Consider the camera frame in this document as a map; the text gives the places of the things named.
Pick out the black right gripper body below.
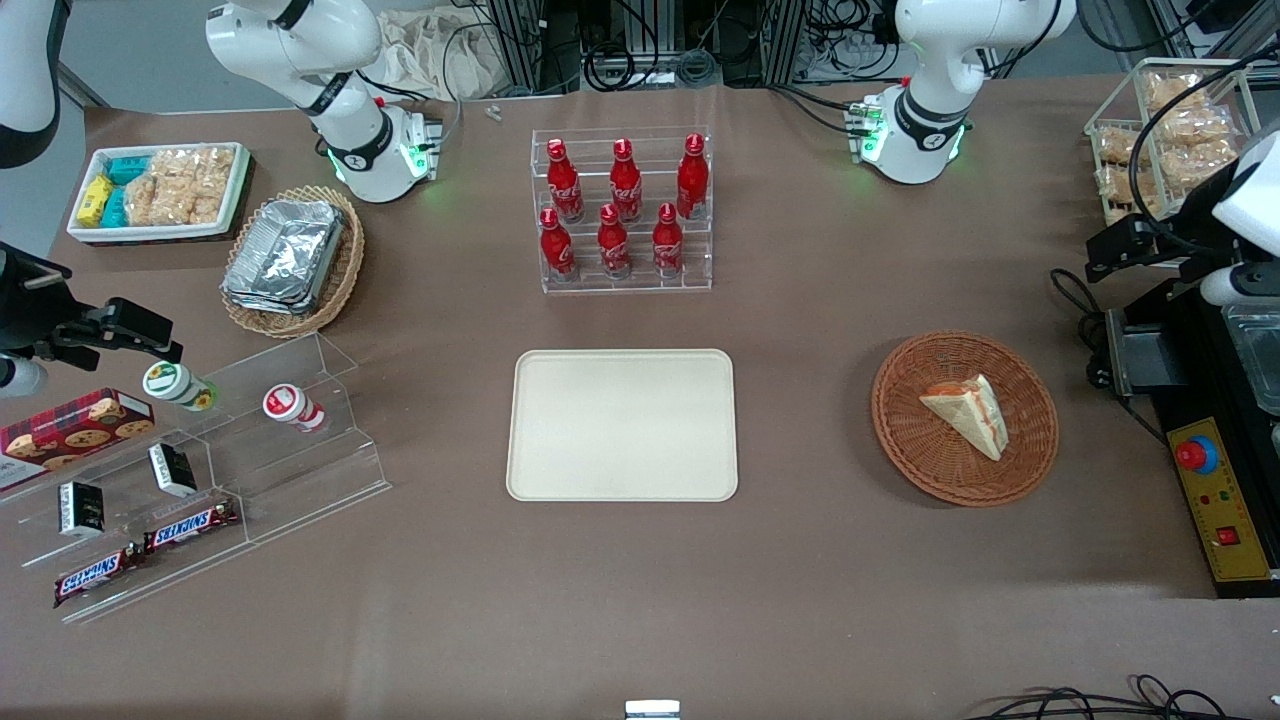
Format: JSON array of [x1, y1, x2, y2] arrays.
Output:
[[0, 243, 77, 363]]

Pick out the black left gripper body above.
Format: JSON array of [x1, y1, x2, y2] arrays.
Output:
[[1140, 214, 1223, 273]]

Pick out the triangular sandwich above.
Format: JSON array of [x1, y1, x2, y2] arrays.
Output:
[[919, 374, 1008, 462]]

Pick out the white rectangular snack tray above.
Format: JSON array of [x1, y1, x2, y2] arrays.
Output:
[[67, 142, 252, 245]]

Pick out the light wicker basket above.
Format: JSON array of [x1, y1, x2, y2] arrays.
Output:
[[220, 185, 366, 340]]

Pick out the brown wicker basket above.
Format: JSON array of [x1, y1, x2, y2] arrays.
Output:
[[871, 331, 1059, 508]]

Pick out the beige plastic tray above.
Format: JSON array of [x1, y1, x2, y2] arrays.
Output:
[[506, 349, 740, 503]]

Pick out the bagged cracker pack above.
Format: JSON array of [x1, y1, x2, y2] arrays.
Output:
[[1162, 140, 1243, 188], [1144, 72, 1208, 112], [1155, 105, 1239, 148], [1098, 165, 1163, 223], [1094, 127, 1151, 167]]

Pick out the green lid yogurt cup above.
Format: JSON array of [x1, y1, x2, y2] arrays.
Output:
[[141, 361, 220, 414]]

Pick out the red plaid cookie box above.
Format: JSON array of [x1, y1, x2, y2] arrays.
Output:
[[0, 388, 157, 492]]

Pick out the rice cracker pack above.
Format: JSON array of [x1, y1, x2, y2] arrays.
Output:
[[150, 147, 237, 184], [124, 177, 183, 228], [176, 175, 229, 227]]

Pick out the yellow snack packet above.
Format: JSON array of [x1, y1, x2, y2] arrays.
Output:
[[76, 175, 115, 230]]

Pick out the small black box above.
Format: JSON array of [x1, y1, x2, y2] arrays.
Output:
[[57, 481, 108, 539], [148, 443, 199, 499]]

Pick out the clear plastic container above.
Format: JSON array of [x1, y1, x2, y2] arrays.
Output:
[[1220, 300, 1280, 417]]

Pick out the black sealing machine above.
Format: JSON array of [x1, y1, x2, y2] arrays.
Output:
[[1104, 278, 1280, 600]]

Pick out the stacked foil containers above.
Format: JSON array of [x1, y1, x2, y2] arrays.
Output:
[[222, 199, 347, 316]]

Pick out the red lid yogurt cup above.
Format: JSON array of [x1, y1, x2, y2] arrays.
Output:
[[262, 384, 328, 434]]

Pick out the Snickers chocolate bar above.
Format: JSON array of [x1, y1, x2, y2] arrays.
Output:
[[142, 497, 242, 555], [52, 545, 147, 610]]

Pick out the clear acrylic stepped shelf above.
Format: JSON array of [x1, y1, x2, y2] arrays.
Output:
[[0, 332, 393, 627]]

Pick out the yellow control panel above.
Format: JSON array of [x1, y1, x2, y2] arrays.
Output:
[[1167, 416, 1278, 584]]

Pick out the beige cloth bag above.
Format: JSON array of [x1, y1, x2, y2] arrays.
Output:
[[376, 8, 506, 102]]

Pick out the red cola bottle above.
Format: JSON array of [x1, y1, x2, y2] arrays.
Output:
[[539, 207, 578, 283], [597, 203, 633, 281], [546, 138, 586, 225], [676, 133, 710, 221], [652, 202, 685, 280], [609, 138, 644, 224]]

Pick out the clear acrylic bottle rack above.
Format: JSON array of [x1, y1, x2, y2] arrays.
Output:
[[530, 126, 714, 295]]

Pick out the black machine power cable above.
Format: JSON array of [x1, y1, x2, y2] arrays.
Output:
[[1049, 267, 1113, 393]]

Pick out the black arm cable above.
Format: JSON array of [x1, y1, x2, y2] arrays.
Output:
[[1128, 45, 1280, 263]]

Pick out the white wire rack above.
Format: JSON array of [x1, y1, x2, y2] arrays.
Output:
[[1084, 57, 1280, 269]]

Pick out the aluminium frame post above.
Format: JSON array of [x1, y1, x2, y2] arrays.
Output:
[[488, 0, 546, 93], [765, 0, 809, 86]]

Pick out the black floor cables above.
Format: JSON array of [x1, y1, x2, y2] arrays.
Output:
[[962, 674, 1280, 720]]

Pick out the coiled black background cables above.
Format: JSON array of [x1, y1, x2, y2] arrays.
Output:
[[583, 40, 721, 89]]

